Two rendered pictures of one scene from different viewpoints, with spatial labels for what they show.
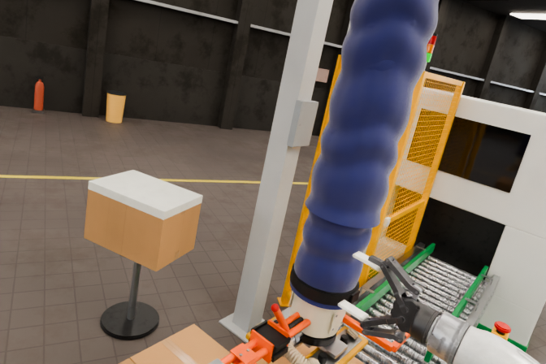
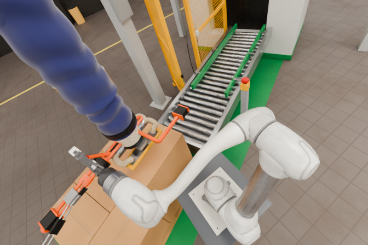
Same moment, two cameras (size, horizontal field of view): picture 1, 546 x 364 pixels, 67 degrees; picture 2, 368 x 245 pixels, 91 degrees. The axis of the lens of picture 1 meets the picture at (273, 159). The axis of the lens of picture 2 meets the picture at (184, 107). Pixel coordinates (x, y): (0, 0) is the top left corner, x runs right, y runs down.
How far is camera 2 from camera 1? 96 cm
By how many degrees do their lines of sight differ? 33
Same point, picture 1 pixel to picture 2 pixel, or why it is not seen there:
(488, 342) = (119, 196)
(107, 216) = not seen: hidden behind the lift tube
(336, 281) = (113, 130)
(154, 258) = not seen: hidden behind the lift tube
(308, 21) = not seen: outside the picture
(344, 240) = (98, 116)
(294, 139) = (120, 17)
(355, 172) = (65, 90)
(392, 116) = (46, 52)
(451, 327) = (107, 187)
